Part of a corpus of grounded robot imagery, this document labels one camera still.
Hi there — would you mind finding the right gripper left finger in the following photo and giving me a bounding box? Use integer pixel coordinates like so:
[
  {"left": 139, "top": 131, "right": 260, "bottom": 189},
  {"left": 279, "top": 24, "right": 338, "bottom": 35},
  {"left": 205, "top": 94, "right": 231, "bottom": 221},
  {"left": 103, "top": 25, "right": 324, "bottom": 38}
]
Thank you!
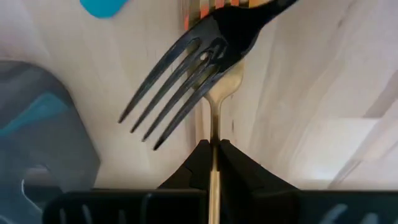
[{"left": 157, "top": 139, "right": 213, "bottom": 190}]

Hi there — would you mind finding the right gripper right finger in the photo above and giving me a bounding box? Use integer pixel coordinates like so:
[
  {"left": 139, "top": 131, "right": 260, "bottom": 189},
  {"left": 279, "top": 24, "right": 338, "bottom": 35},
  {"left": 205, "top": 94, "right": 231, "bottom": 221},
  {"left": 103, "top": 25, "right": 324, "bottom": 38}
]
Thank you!
[{"left": 218, "top": 139, "right": 300, "bottom": 191}]

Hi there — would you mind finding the gold fork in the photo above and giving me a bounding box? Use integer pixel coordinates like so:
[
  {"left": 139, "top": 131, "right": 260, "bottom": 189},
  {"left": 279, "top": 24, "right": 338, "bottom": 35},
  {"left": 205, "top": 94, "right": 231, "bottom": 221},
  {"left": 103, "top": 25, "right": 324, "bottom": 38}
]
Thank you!
[{"left": 186, "top": 0, "right": 246, "bottom": 224}]

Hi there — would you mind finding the translucent grey plastic bin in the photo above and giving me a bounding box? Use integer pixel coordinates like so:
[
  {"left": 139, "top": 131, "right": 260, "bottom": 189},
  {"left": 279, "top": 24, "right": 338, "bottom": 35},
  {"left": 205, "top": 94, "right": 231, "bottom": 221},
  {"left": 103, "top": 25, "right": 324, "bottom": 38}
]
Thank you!
[{"left": 0, "top": 60, "right": 102, "bottom": 224}]

